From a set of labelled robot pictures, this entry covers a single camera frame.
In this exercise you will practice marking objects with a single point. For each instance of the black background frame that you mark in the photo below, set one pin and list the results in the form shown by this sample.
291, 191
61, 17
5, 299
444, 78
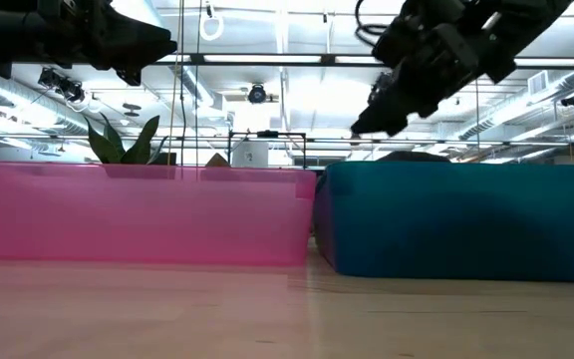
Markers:
267, 133

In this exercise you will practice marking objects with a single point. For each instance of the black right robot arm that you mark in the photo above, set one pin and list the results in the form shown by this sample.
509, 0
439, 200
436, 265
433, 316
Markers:
516, 30

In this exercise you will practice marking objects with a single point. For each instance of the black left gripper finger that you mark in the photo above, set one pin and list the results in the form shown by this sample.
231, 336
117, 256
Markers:
142, 45

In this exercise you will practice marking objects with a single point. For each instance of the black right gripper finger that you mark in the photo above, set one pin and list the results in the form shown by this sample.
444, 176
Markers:
381, 117
399, 127

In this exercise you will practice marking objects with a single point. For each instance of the black overhead camera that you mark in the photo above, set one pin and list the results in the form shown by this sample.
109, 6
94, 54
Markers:
257, 94

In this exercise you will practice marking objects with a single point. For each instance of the blue plastic bin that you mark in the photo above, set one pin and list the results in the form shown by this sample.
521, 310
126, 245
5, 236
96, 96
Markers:
466, 219

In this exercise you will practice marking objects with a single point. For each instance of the black ceiling-mounted device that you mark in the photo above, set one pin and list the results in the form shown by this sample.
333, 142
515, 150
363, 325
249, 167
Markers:
63, 85

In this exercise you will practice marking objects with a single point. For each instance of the red translucent plastic bin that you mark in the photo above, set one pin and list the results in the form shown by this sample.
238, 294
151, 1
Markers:
142, 214

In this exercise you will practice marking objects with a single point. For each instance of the green artificial plant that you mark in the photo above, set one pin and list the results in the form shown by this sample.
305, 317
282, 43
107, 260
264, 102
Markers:
137, 147

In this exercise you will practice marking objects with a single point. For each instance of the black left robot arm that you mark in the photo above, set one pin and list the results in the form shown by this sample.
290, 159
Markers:
3, 30

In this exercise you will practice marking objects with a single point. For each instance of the white box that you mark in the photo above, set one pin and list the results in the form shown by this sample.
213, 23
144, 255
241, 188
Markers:
249, 154

